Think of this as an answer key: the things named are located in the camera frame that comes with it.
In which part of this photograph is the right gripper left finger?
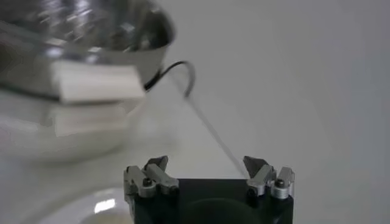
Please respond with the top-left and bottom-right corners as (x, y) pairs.
(123, 155), (180, 199)

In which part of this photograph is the stainless steel steamer pot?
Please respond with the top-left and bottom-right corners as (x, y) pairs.
(0, 0), (177, 92)

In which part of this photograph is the black cooker power cord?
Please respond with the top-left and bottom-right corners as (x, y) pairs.
(143, 60), (196, 99)

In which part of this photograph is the white electric cooker base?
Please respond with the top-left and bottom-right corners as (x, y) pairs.
(0, 59), (147, 162)

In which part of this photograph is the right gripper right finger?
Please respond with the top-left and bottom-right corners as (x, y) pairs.
(243, 155), (296, 200)

